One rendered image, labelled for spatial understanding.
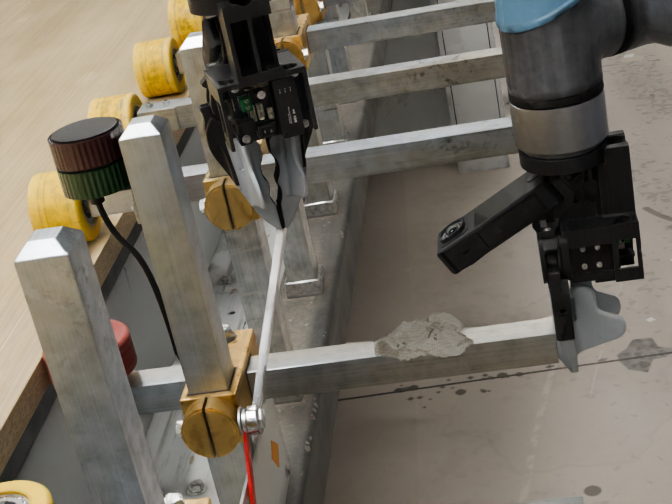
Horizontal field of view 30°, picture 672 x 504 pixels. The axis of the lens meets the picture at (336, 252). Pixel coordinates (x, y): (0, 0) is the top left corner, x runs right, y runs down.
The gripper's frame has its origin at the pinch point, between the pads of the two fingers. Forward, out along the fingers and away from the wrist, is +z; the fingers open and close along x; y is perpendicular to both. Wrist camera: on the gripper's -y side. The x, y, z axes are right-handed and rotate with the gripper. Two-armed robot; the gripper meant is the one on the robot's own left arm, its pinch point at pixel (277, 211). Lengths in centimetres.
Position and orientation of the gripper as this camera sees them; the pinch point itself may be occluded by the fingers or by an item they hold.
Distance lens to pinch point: 107.1
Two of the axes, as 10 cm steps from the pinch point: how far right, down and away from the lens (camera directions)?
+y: 2.6, 3.6, -9.0
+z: 1.9, 8.9, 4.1
